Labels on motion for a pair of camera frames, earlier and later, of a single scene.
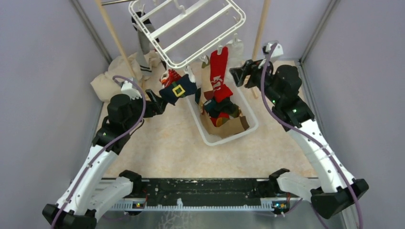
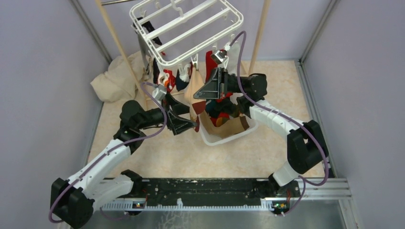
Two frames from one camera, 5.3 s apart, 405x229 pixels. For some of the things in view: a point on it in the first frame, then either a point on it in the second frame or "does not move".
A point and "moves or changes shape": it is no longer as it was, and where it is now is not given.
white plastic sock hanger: x=183 y=32 moves or changes shape
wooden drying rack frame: x=126 y=61 does not move
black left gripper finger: x=239 y=73 -> x=211 y=88
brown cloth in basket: x=235 y=125 does not move
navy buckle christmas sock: x=180 y=88 -> x=183 y=75
